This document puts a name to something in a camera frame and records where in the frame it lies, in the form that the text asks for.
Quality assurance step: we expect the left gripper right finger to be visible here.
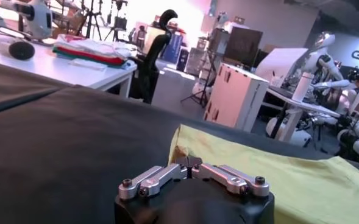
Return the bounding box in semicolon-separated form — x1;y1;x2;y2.
191;156;271;197

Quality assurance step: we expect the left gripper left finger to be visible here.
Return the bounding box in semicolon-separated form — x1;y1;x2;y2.
118;156;190;200

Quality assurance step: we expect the yellow-green t-shirt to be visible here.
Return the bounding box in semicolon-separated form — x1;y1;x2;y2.
168;124;359;224

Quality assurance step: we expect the stack of folded clothes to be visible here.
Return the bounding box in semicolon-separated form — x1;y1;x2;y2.
51;33;137;69

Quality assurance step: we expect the tall white cardboard box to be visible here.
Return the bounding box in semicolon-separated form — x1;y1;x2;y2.
203;62;270;132

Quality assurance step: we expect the small white standing desk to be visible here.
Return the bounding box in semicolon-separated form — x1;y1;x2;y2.
260;85;341;142

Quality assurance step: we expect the black office chair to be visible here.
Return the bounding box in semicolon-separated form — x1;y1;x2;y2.
129;9;179;105

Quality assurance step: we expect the white insulated bottle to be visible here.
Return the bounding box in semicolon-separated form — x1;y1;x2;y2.
291;72;316;103

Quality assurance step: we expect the white curved board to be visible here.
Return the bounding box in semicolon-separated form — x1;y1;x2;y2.
254;47;308;88

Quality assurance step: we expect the black monitor on stand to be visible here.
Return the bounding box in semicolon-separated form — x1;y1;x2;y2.
223;26;264;66

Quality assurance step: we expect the long white desk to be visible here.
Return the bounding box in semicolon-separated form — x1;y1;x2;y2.
0;30;137;98

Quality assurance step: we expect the short black tripod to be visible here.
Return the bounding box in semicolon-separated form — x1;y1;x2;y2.
104;0;128;42

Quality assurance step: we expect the small black table cover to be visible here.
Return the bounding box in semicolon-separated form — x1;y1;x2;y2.
0;59;73;118

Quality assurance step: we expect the tall black tripod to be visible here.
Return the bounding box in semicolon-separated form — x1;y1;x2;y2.
81;0;104;40

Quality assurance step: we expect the white humanoid robot left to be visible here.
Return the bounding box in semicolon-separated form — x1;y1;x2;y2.
0;0;54;40

